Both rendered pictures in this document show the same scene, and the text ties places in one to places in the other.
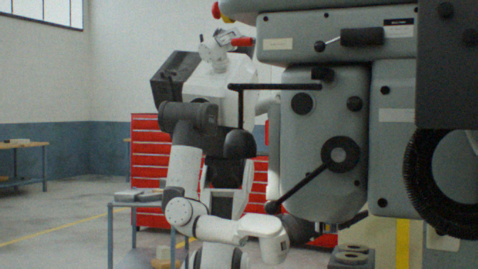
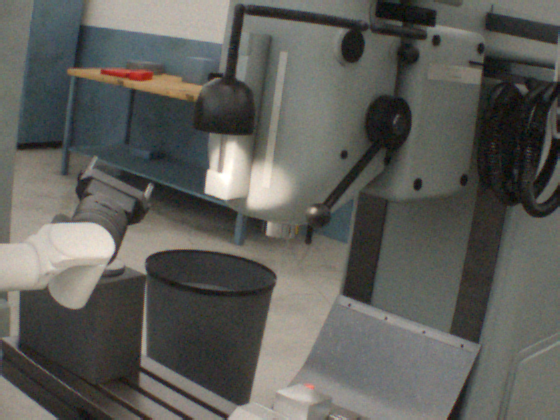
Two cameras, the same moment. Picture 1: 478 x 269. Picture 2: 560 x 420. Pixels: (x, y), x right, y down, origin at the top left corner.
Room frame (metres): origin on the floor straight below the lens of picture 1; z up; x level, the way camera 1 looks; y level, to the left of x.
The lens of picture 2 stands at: (0.75, 1.00, 1.59)
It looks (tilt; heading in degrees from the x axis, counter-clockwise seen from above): 12 degrees down; 289
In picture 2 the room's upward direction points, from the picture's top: 8 degrees clockwise
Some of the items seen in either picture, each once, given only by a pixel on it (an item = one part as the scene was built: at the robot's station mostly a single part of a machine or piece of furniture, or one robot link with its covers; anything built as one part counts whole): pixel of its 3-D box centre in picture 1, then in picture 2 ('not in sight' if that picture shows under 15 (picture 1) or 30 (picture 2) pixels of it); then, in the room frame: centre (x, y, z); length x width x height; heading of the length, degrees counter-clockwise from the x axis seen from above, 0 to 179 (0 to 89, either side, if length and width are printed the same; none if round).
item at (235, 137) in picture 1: (240, 142); (225, 103); (1.18, 0.00, 1.46); 0.07 x 0.07 x 0.06
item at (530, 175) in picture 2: (466, 166); (514, 139); (0.87, -0.36, 1.45); 0.18 x 0.16 x 0.21; 68
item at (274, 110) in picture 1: (278, 151); (237, 112); (1.19, -0.08, 1.45); 0.04 x 0.04 x 0.21; 68
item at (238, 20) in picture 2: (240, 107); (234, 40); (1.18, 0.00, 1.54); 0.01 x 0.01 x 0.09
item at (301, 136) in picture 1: (329, 141); (301, 94); (1.15, -0.19, 1.47); 0.21 x 0.19 x 0.32; 158
